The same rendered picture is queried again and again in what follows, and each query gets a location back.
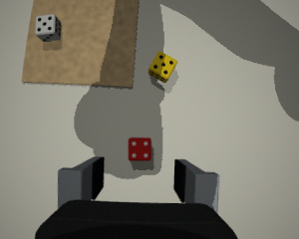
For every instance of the red die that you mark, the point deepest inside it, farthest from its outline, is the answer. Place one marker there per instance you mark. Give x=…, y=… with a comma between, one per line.
x=139, y=148

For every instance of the yellow die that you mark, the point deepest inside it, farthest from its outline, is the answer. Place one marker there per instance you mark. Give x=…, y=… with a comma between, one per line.
x=162, y=66

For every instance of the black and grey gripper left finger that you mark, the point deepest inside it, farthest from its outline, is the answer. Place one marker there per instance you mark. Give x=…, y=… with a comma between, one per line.
x=83, y=182

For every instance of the white die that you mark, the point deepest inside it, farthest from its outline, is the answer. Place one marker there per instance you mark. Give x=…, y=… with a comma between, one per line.
x=48, y=28

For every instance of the tan mat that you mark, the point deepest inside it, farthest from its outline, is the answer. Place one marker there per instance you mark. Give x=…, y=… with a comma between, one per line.
x=97, y=45

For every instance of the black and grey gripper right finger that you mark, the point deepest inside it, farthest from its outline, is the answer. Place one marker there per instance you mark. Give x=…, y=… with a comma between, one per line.
x=193, y=185

